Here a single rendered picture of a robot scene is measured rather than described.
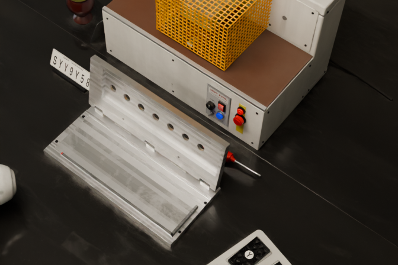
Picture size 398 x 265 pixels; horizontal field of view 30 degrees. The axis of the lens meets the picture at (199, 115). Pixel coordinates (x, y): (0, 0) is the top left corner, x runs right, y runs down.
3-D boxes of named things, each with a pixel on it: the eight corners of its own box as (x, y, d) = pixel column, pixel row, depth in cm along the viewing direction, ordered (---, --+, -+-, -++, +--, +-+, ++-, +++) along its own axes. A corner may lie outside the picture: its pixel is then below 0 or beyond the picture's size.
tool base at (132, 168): (44, 154, 200) (42, 147, 197) (96, 106, 210) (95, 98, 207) (170, 248, 186) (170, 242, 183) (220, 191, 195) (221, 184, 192)
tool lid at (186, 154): (90, 57, 193) (95, 54, 194) (88, 107, 206) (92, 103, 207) (225, 147, 178) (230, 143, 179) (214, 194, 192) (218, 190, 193)
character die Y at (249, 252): (227, 261, 183) (227, 259, 182) (256, 238, 187) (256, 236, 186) (240, 275, 181) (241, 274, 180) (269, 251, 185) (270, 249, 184)
